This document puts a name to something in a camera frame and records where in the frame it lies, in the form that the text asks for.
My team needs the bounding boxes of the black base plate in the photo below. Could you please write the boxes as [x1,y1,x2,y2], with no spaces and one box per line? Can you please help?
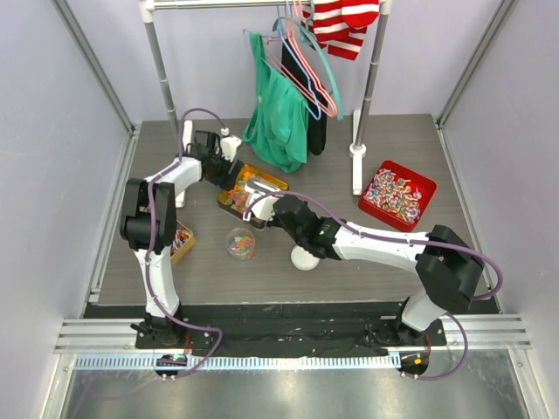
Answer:
[131,302,446,358]

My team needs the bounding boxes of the red box swirl lollipops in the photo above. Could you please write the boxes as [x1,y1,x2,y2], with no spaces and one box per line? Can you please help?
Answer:
[358,160,438,232]

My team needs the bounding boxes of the green t-shirt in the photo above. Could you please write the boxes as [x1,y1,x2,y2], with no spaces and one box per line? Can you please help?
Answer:
[243,33,309,174]

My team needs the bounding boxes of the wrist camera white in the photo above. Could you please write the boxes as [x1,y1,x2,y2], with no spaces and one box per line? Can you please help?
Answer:
[220,127,243,162]
[242,193,279,223]

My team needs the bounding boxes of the red white striped shirt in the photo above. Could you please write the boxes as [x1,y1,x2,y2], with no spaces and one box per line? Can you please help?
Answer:
[301,0,380,61]

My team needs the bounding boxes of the blue clothes hanger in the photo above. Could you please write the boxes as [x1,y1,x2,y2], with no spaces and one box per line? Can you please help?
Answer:
[244,17,322,140]

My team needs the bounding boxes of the silver metal scoop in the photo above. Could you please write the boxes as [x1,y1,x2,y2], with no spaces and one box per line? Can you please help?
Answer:
[244,180,280,209]

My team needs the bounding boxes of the white rack foot left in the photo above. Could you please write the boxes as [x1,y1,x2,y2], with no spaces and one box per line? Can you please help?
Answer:
[176,120,193,209]

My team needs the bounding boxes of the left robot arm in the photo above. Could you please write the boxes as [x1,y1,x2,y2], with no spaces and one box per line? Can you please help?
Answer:
[120,128,244,348]

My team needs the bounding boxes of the silver rack pole right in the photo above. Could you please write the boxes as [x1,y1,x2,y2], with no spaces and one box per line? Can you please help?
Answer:
[354,0,392,150]

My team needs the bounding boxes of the rack top bar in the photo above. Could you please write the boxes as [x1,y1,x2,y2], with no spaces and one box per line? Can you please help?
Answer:
[139,0,392,12]

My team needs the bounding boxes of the black hanging garment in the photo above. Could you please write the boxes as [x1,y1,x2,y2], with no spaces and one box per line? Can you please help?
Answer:
[281,45,328,155]

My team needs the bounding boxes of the white rack foot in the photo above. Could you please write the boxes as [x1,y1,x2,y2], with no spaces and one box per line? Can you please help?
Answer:
[176,120,193,209]
[349,110,366,196]

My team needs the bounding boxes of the aluminium frame post right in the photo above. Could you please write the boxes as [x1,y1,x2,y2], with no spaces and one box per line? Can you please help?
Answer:
[436,0,518,129]

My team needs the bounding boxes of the aluminium frame post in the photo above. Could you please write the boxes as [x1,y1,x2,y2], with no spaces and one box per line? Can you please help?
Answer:
[51,0,135,134]
[436,0,518,129]

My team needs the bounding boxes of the white slotted cable duct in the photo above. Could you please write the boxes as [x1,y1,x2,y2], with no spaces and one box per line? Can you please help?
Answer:
[73,352,401,372]

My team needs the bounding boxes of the teal clothes hanger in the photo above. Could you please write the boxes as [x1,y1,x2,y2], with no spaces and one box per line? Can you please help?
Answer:
[273,0,345,121]

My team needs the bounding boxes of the gold tin lollipops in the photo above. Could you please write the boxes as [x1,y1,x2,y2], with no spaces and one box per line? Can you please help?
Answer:
[170,222,196,265]

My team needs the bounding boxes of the white jar lid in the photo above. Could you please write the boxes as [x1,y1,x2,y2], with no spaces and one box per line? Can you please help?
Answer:
[290,245,321,271]

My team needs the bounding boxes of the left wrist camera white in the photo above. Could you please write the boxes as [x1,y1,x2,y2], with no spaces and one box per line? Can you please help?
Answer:
[220,127,243,162]

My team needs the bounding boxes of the aluminium frame post left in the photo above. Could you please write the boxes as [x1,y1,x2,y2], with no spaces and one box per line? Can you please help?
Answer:
[51,0,135,134]

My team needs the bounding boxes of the silver rack pole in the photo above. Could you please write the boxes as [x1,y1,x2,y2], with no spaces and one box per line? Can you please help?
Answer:
[139,1,178,136]
[354,0,392,150]

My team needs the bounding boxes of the pink clothes hanger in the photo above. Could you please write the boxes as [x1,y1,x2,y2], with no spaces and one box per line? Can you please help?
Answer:
[261,0,340,118]

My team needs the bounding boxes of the gold tin star candies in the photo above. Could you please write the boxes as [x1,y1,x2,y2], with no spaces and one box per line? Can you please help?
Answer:
[217,163,289,230]

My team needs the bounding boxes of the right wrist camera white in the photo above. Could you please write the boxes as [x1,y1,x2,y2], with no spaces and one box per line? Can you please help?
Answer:
[242,193,279,223]

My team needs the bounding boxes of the purple cable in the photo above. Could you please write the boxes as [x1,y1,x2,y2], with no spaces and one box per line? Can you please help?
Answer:
[143,107,231,380]
[242,190,504,381]

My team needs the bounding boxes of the white rack foot right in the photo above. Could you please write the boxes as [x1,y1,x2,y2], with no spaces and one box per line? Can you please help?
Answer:
[349,110,366,196]

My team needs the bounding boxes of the silver rack pole left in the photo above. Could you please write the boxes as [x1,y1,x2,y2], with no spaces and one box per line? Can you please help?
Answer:
[139,1,178,136]

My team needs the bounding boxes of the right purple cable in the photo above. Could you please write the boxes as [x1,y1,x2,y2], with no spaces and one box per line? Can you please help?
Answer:
[242,190,504,381]

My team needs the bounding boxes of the clear plastic jar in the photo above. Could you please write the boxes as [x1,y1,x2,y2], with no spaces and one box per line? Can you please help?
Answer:
[226,228,256,261]

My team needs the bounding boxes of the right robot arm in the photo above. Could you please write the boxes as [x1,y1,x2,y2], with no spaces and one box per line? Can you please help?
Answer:
[272,196,484,345]

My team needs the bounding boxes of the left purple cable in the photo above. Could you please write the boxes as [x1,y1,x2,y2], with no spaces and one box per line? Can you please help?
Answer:
[143,107,231,380]

